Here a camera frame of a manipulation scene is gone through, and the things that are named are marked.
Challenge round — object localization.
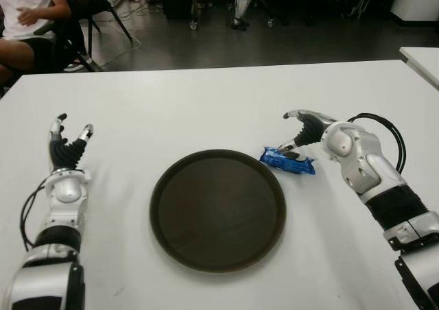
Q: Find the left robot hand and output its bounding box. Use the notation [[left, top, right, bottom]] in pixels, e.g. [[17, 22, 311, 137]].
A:
[[49, 112, 95, 172]]

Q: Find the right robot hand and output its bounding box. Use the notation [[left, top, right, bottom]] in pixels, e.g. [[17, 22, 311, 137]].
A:
[[276, 109, 340, 160]]

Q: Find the blue Oreo cookie packet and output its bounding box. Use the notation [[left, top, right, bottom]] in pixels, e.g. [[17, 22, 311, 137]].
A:
[[259, 145, 316, 176]]

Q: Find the grey white sneaker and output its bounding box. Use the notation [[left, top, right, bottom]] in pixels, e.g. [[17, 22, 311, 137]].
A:
[[64, 55, 94, 72]]

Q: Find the round dark brown tray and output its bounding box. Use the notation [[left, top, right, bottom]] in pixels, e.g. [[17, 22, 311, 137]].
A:
[[149, 149, 287, 273]]

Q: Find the white side table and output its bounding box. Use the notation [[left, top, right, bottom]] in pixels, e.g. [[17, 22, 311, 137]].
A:
[[399, 47, 439, 91]]

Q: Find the white humanoid robot leg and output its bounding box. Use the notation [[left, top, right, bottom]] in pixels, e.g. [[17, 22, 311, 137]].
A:
[[230, 0, 258, 32]]

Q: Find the black chair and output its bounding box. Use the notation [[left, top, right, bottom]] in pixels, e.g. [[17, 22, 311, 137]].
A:
[[34, 0, 134, 73]]

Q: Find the seated person in white shirt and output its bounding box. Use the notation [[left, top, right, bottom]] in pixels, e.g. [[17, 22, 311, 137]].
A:
[[0, 0, 73, 84]]

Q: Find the black box cabinet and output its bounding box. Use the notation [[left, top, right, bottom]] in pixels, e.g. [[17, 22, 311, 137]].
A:
[[161, 0, 195, 20]]

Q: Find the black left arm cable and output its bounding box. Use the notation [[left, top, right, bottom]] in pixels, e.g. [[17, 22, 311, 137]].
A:
[[19, 178, 49, 252]]

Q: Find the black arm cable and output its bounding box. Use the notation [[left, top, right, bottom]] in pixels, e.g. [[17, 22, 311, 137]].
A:
[[346, 112, 407, 174], [19, 178, 49, 252]]

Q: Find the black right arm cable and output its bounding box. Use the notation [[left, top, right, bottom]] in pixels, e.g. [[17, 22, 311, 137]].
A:
[[346, 112, 407, 174]]

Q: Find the white floor cable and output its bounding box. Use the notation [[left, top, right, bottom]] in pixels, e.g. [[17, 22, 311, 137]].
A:
[[92, 6, 162, 67]]

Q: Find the white curved pedestal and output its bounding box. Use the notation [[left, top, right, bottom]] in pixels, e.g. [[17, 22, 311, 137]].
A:
[[390, 0, 439, 28]]

